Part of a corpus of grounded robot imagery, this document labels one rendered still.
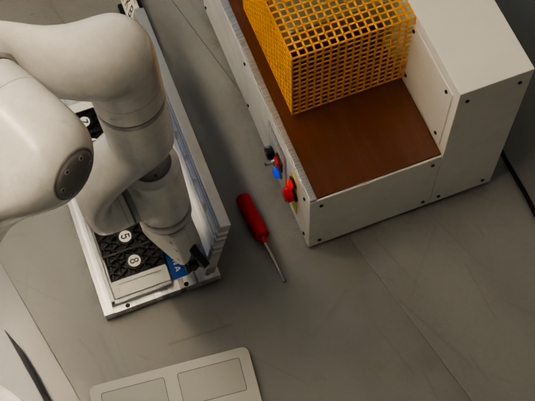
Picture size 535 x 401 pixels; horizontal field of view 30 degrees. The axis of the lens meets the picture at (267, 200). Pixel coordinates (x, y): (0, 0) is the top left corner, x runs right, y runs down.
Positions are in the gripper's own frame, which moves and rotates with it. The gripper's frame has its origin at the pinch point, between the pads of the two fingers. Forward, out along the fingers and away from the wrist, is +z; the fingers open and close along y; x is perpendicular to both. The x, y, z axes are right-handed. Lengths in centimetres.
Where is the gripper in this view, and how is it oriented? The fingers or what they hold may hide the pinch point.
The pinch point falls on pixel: (177, 251)
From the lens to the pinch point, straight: 169.4
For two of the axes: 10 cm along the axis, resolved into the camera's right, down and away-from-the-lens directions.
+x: 6.8, -6.7, 2.9
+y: 7.3, 5.9, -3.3
